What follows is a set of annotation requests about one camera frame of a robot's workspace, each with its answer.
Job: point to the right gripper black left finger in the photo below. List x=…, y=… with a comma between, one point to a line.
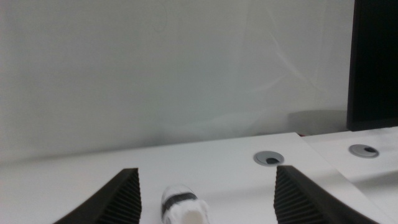
x=119, y=202

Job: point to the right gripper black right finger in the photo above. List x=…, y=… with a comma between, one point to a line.
x=298, y=199

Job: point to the white and black toy sneaker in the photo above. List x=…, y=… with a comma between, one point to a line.
x=186, y=208

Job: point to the white backdrop curtain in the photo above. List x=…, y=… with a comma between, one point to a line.
x=155, y=68

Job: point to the black monitor screen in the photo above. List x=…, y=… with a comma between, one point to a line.
x=373, y=62

